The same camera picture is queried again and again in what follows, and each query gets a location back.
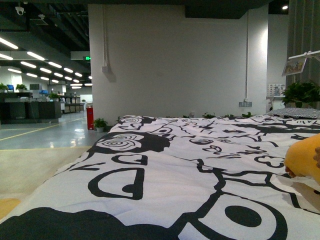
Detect yellow plush toy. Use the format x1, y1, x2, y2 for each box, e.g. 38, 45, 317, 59
284, 133, 320, 184

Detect black and white patterned blanket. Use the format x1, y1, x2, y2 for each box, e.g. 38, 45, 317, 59
0, 115, 320, 240

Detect small potted plant on floor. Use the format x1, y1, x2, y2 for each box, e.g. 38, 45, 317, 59
93, 118, 108, 133

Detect red fire extinguisher box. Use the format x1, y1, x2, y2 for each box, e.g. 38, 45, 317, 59
86, 107, 94, 130

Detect striped grey pillow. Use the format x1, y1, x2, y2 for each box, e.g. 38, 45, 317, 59
266, 107, 320, 119

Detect dark office counter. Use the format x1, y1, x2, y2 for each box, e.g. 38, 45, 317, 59
0, 92, 62, 125

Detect large green potted plant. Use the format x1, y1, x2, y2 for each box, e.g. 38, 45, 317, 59
282, 81, 320, 108

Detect white hanging picture frame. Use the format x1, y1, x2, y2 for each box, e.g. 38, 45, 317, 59
281, 50, 320, 77

